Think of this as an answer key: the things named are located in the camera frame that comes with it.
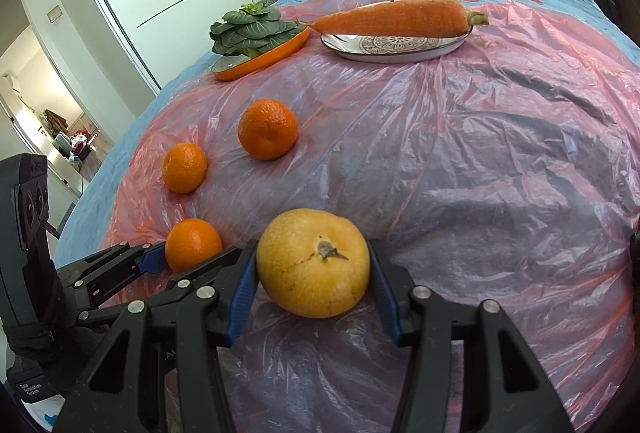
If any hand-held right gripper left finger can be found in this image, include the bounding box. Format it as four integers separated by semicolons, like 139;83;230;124
52;242;261;433

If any orange plate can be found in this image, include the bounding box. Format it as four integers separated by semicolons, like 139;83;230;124
212;27;311;81

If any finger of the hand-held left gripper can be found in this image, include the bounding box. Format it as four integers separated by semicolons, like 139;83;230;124
75;245;246;329
55;240;173;298

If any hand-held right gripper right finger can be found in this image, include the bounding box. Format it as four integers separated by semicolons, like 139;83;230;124
367;238;576;433

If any bok choy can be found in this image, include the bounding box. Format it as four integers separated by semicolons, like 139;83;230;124
209;1;301;58

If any white patterned plate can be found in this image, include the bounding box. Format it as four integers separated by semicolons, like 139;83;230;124
320;2;476;64

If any carrot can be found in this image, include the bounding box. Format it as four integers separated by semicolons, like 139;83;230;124
306;0;490;38

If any yellow pear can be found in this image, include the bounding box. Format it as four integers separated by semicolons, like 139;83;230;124
256;208;372;319

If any orange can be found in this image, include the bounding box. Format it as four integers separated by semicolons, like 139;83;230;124
161;142;208;194
165;218;223;273
237;99;299;160

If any pink plastic sheet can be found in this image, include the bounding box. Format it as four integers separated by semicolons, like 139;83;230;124
102;0;640;433

